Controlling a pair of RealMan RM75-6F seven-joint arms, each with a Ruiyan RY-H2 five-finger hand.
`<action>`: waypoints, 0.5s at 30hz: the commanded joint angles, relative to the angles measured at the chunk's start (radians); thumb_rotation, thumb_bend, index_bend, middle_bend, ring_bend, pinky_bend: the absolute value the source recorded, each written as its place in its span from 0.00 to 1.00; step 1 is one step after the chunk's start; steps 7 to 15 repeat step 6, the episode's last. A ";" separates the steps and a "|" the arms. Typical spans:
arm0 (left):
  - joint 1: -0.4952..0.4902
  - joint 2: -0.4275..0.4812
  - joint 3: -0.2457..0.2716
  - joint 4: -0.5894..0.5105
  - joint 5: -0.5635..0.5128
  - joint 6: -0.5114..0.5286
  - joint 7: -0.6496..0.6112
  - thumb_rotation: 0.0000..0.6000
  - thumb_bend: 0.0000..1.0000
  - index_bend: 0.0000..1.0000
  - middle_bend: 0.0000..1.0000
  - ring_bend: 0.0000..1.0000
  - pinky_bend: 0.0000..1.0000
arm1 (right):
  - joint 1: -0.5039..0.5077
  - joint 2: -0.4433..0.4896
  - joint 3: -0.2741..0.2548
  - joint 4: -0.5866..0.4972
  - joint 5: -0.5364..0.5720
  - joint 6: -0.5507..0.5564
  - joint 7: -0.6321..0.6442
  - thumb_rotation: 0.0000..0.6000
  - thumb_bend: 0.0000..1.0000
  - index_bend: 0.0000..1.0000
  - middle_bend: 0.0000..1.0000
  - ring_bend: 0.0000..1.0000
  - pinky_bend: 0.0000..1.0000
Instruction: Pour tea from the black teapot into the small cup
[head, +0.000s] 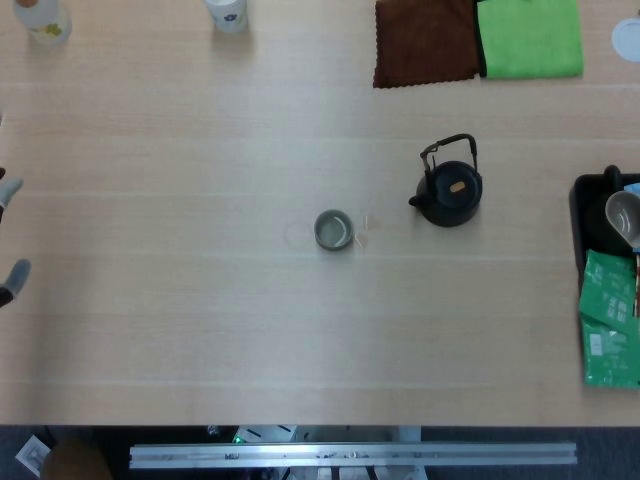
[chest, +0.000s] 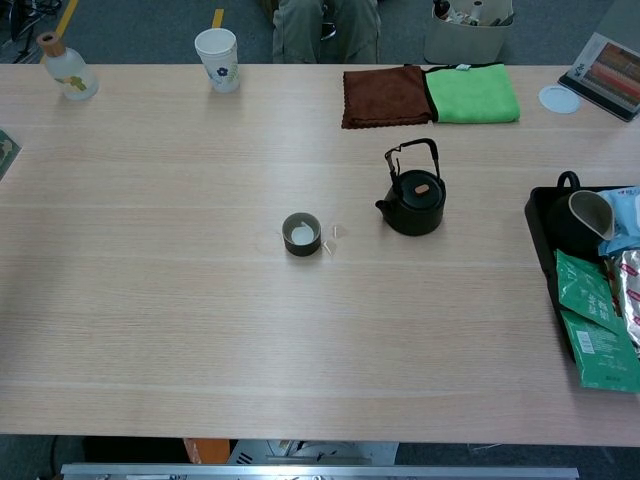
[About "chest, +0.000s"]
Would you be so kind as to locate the light blue wipes packet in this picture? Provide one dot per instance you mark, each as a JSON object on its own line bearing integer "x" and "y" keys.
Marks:
{"x": 627, "y": 215}

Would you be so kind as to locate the brown microfibre cloth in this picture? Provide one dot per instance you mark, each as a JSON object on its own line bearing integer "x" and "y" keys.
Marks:
{"x": 385, "y": 97}

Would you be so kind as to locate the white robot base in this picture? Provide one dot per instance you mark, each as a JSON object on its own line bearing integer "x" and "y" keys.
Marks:
{"x": 280, "y": 452}

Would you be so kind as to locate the frosted glass bottle wooden cap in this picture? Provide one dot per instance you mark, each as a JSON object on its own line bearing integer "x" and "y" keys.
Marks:
{"x": 72, "y": 75}

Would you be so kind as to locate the large green tea packet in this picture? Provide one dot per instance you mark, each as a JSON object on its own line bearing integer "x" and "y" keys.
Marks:
{"x": 600, "y": 355}

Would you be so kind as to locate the orange object under table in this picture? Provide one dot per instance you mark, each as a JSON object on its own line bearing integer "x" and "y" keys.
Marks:
{"x": 210, "y": 450}

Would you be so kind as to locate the green microfibre cloth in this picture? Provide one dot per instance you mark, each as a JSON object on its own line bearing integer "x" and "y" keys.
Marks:
{"x": 475, "y": 95}

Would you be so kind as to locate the dark pitcher with beige inside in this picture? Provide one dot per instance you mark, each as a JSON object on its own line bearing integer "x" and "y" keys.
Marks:
{"x": 565, "y": 225}

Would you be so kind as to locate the person's legs in khaki trousers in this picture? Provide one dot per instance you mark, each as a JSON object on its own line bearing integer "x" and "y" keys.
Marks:
{"x": 300, "y": 35}

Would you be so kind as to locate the black plastic tray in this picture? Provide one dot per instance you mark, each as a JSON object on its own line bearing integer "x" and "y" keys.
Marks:
{"x": 542, "y": 225}

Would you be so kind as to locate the black metal stand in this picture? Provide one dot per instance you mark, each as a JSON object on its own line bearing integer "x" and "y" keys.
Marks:
{"x": 20, "y": 25}

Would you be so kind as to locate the small green tea packet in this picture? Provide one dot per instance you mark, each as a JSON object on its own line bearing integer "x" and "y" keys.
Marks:
{"x": 582, "y": 290}

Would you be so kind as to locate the beige storage bin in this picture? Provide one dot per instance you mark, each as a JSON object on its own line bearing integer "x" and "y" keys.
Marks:
{"x": 465, "y": 42}

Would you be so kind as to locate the aluminium profile rail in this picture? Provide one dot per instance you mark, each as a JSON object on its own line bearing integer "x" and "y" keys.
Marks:
{"x": 300, "y": 472}

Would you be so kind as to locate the white paper cup flower print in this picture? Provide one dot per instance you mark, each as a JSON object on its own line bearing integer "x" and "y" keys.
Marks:
{"x": 220, "y": 65}

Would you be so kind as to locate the dark green printed card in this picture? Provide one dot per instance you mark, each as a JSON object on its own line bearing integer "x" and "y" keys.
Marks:
{"x": 6, "y": 152}

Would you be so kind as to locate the dark ceramic tea cup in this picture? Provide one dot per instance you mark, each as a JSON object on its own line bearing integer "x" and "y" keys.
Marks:
{"x": 300, "y": 248}

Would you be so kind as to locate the silver foil packet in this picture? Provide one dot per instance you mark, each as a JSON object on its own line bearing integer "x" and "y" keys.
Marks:
{"x": 631, "y": 280}

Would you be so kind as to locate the colourful printed flat box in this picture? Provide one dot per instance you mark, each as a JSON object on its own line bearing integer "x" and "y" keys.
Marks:
{"x": 610, "y": 70}

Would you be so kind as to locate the white round plastic lid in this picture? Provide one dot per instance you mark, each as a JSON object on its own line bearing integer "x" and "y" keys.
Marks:
{"x": 559, "y": 99}

